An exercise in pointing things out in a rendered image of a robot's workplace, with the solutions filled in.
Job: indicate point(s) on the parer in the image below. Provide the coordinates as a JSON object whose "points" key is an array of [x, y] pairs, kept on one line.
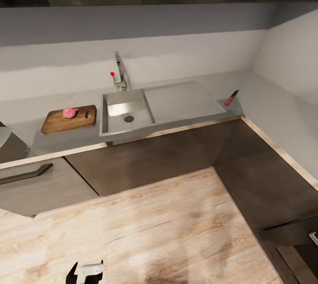
{"points": [[231, 97]]}

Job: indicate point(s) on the oven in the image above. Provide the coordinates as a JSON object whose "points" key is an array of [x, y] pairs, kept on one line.
{"points": [[294, 247]]}

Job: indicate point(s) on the dishwasher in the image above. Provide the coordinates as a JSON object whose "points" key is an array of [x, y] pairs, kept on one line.
{"points": [[33, 188]]}

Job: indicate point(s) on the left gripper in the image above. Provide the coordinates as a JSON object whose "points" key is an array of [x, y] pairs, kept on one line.
{"points": [[71, 278]]}

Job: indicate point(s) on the cutting board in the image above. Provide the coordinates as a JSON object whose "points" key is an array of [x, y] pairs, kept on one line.
{"points": [[55, 120]]}

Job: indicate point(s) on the vidalia onion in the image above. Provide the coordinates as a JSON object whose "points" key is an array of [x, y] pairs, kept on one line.
{"points": [[70, 112]]}

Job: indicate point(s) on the drop in sink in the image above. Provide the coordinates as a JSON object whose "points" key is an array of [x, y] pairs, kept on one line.
{"points": [[147, 107]]}

